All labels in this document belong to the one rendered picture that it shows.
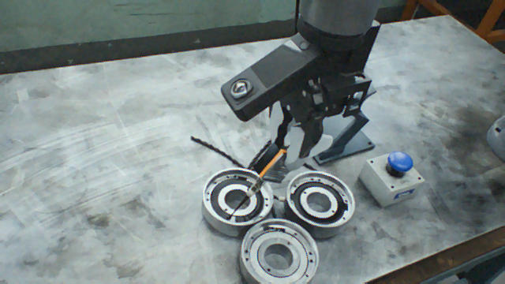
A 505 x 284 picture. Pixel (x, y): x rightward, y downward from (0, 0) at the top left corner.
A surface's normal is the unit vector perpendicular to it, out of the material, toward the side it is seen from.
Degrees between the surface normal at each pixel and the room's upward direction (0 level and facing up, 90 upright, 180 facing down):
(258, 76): 31
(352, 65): 90
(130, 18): 90
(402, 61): 0
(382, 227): 0
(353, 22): 90
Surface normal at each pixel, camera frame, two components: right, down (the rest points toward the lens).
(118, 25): 0.42, 0.68
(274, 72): -0.33, -0.48
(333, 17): -0.30, 0.65
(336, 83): 0.14, -0.70
